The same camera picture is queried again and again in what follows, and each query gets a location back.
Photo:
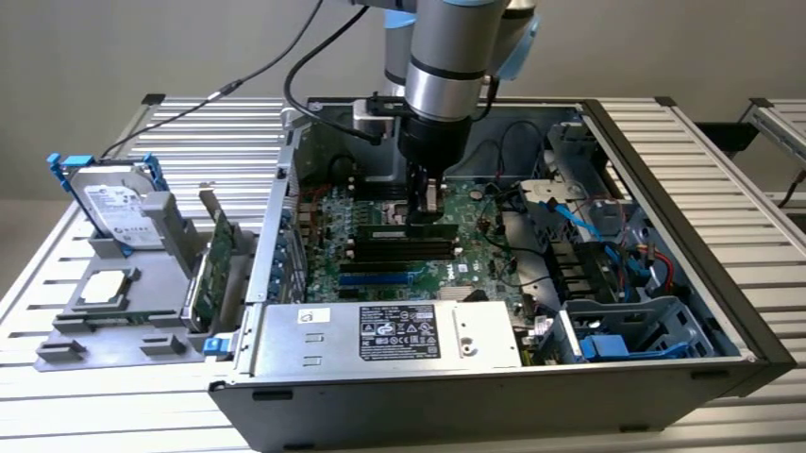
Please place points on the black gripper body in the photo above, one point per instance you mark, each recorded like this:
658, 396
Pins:
433, 141

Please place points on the green RAM stick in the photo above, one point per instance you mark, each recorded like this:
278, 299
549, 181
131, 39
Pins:
385, 232

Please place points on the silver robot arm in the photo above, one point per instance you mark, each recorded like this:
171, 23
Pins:
441, 47

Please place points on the black RAM slot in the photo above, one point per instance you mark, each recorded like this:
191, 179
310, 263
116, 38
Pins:
397, 242
397, 256
397, 249

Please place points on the CPU socket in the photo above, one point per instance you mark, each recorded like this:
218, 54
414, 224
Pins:
390, 211

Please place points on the green motherboard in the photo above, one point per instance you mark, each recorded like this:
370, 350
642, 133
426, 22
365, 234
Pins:
478, 264

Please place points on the black expansion slot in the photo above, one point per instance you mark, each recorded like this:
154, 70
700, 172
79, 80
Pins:
374, 267

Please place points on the blue expansion slot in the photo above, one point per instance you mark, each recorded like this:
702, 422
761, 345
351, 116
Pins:
371, 279

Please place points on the metal drive cage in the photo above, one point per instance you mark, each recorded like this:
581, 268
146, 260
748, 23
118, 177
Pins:
566, 189

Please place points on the silver heatsink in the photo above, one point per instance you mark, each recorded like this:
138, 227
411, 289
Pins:
463, 295

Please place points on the black case fan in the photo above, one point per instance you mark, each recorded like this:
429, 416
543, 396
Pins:
592, 271

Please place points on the silver power supply unit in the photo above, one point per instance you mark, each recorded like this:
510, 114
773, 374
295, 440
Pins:
341, 337

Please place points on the green graphics card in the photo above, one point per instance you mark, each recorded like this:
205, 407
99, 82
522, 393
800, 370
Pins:
217, 264

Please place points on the grey disk bay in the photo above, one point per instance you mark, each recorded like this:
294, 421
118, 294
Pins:
630, 321

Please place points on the blue case latch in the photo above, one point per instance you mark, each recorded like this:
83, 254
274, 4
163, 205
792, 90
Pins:
215, 345

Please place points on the black grey PC case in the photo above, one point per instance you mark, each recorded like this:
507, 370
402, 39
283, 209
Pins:
441, 410

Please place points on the black box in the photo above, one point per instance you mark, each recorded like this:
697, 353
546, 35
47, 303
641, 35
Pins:
724, 137

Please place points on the grey plastic parts rack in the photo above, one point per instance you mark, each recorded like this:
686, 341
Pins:
144, 292

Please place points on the silver CPU chip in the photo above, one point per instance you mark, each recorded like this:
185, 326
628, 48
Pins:
107, 286

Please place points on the aluminium slat side table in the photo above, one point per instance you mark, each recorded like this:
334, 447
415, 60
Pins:
777, 127

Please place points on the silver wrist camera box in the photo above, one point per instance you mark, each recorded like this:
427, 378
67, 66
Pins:
371, 115

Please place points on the hard disk with blue bracket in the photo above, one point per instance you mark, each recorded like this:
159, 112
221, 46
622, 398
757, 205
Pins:
116, 207

